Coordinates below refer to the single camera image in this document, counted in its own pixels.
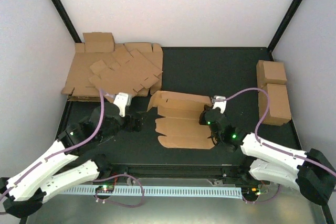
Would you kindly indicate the black corner frame post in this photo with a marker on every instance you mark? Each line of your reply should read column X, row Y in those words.
column 66, row 20
column 293, row 7

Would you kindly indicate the metal base plate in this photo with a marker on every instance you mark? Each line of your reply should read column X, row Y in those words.
column 276, row 206

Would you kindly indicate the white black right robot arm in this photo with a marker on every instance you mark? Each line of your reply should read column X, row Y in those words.
column 308, row 172

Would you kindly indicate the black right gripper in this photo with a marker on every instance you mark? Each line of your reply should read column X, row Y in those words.
column 202, row 120

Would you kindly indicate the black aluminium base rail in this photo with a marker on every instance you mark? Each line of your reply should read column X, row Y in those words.
column 181, row 171

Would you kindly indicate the black left corner frame post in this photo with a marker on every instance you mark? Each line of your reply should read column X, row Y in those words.
column 66, row 20

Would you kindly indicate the small folded cardboard box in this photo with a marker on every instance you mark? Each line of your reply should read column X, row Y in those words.
column 99, row 42

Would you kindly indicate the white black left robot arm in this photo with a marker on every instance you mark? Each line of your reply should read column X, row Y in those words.
column 25, row 193

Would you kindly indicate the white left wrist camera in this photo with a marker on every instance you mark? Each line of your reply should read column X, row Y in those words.
column 122, row 100

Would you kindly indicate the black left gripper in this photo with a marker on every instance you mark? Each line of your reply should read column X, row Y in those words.
column 130, row 127

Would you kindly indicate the black right corner frame post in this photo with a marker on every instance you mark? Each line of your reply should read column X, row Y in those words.
column 293, row 7

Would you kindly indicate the light blue slotted cable duct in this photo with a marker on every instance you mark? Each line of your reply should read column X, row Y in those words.
column 155, row 191

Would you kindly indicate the stack of flat cardboard blanks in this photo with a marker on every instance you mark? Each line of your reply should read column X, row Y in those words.
column 78, row 86

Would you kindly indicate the folded cardboard box front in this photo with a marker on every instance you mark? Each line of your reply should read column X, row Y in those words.
column 279, row 109

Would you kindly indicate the loose top cardboard blank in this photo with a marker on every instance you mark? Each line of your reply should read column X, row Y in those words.
column 127, row 71

